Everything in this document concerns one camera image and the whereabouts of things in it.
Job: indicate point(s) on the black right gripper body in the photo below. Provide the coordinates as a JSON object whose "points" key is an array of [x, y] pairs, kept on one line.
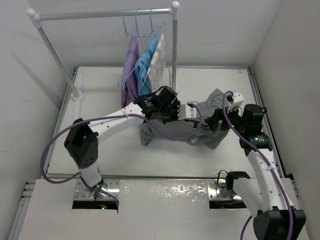
{"points": [[236, 120]]}

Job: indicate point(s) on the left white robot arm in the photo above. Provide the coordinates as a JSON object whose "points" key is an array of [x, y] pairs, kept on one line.
{"points": [[83, 139]]}

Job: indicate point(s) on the white foam front board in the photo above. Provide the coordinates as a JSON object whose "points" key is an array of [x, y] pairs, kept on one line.
{"points": [[160, 209]]}

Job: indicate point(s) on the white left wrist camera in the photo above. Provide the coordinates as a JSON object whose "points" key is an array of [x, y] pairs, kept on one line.
{"points": [[187, 112]]}

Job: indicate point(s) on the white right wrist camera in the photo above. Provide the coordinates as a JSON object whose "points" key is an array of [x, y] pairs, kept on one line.
{"points": [[235, 100]]}

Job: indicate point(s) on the white clothes rack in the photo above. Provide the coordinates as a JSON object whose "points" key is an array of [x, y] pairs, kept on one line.
{"points": [[75, 83]]}

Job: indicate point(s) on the white patterned garment on hanger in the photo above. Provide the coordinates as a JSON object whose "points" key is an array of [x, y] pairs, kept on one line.
{"points": [[157, 65]]}

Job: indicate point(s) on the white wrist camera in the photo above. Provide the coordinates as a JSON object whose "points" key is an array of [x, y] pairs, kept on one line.
{"points": [[235, 100], [187, 112]]}

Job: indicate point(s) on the grey t shirt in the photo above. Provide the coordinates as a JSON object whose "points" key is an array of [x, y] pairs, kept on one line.
{"points": [[187, 128]]}

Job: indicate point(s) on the blue garment on hanger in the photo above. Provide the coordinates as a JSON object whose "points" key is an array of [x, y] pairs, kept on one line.
{"points": [[141, 68]]}

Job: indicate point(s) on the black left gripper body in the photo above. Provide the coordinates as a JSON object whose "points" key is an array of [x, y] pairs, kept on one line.
{"points": [[169, 113]]}

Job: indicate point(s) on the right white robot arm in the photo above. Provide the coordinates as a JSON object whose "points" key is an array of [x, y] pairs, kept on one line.
{"points": [[273, 215]]}

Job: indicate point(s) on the metal base plate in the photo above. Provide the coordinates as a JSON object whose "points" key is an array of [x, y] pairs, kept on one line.
{"points": [[217, 190], [82, 193]]}

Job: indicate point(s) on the purple garment on hanger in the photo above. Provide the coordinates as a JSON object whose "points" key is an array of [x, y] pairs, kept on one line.
{"points": [[128, 84]]}

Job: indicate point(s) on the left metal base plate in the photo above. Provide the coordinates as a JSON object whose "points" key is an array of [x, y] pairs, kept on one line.
{"points": [[82, 193]]}

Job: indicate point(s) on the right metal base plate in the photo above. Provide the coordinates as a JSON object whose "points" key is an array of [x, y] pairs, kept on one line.
{"points": [[217, 190]]}

